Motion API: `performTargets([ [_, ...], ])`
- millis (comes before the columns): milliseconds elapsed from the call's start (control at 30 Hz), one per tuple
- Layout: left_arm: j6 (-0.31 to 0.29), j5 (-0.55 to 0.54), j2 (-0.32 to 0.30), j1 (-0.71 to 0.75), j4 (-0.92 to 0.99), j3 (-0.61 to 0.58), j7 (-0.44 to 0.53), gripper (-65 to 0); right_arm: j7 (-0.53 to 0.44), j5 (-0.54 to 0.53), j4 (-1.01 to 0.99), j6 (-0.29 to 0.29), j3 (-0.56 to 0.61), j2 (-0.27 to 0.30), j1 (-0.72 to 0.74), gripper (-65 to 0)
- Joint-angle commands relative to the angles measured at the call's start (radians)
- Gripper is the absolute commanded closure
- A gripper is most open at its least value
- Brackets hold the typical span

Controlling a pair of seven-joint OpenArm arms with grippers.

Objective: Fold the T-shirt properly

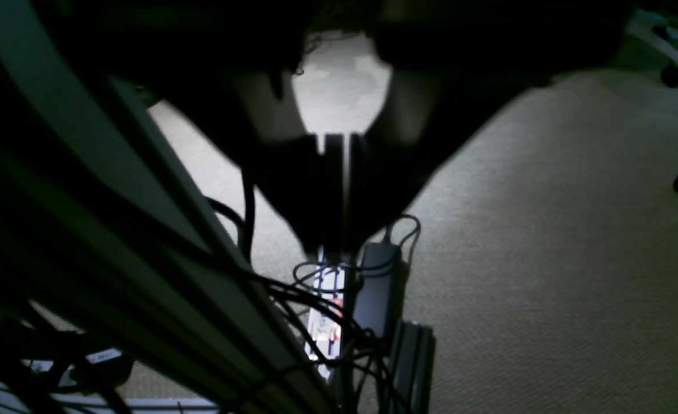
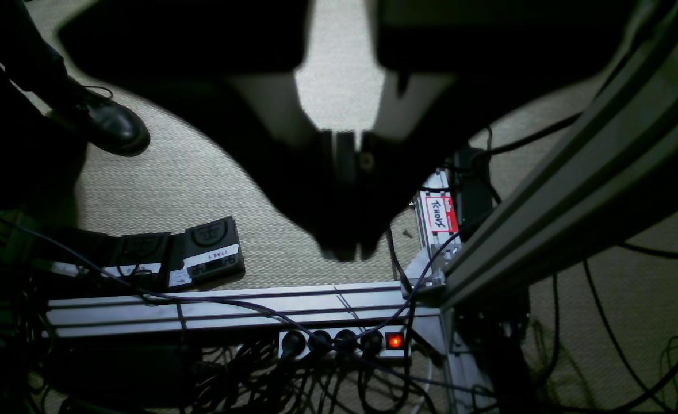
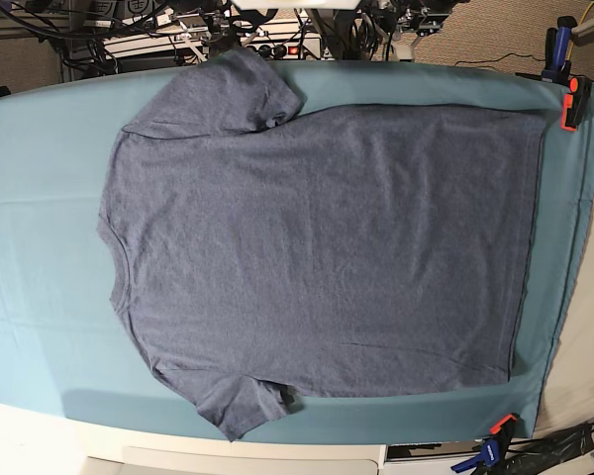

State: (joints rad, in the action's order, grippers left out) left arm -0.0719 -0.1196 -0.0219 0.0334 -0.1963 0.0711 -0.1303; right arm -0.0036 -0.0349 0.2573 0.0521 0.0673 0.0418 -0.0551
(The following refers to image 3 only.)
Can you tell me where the blue-grey heathered T-shirt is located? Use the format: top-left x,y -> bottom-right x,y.
98,50 -> 545,440

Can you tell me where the teal table cloth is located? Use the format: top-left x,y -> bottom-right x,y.
0,61 -> 594,444

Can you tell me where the blue orange clamp bottom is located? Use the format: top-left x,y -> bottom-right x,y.
450,413 -> 519,474

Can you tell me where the orange black clamp top right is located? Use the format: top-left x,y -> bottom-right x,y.
560,76 -> 592,132

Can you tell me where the black power strip red switch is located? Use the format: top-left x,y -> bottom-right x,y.
247,44 -> 320,60

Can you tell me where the white overhead camera mount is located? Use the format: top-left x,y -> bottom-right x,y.
232,0 -> 360,10

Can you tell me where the blue black clamp handle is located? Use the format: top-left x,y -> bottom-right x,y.
541,16 -> 577,86

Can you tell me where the black cable bundle bottom right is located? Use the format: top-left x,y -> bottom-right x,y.
499,418 -> 594,475

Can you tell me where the yellow cable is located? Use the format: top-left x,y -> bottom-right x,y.
567,0 -> 593,65

